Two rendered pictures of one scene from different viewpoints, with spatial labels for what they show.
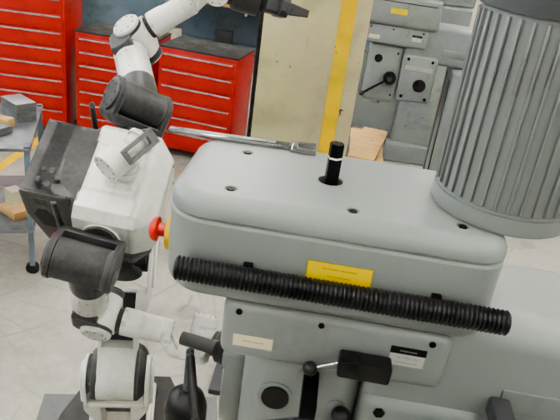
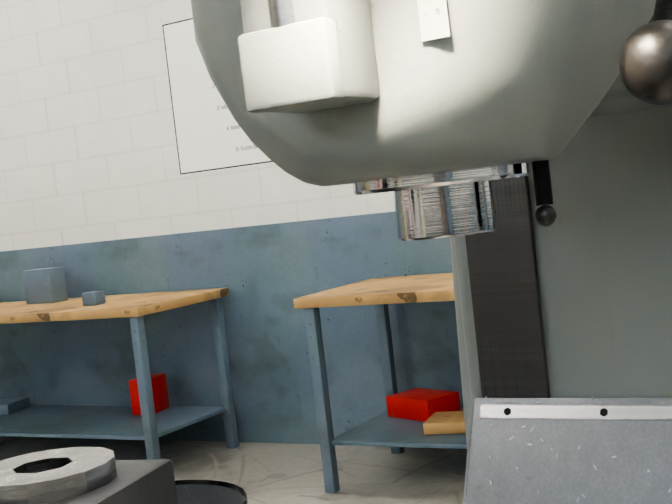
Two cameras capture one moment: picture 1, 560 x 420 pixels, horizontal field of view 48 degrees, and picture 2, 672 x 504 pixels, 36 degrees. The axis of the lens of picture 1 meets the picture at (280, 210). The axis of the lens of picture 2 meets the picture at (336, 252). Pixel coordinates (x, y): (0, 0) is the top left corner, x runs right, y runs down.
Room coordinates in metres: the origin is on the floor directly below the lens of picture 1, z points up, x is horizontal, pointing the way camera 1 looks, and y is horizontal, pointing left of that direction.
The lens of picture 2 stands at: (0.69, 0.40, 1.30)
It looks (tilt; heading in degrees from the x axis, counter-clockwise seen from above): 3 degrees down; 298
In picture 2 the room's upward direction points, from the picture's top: 6 degrees counter-clockwise
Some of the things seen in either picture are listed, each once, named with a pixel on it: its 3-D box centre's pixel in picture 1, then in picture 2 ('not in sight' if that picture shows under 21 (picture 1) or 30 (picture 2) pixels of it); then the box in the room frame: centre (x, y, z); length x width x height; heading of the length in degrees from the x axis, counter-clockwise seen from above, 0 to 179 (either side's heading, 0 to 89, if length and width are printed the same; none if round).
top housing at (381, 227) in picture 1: (332, 228); not in sight; (0.87, -0.08, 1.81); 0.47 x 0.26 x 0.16; 87
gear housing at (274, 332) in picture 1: (335, 302); not in sight; (0.87, -0.11, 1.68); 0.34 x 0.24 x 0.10; 87
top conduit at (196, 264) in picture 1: (339, 293); not in sight; (0.72, -0.10, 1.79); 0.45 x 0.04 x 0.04; 87
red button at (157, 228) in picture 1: (160, 228); not in sight; (0.88, 0.18, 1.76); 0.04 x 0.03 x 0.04; 177
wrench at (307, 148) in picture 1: (242, 139); not in sight; (0.98, 0.08, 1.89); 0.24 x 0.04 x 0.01; 90
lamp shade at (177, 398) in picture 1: (186, 402); not in sight; (0.82, 0.11, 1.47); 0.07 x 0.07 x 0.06
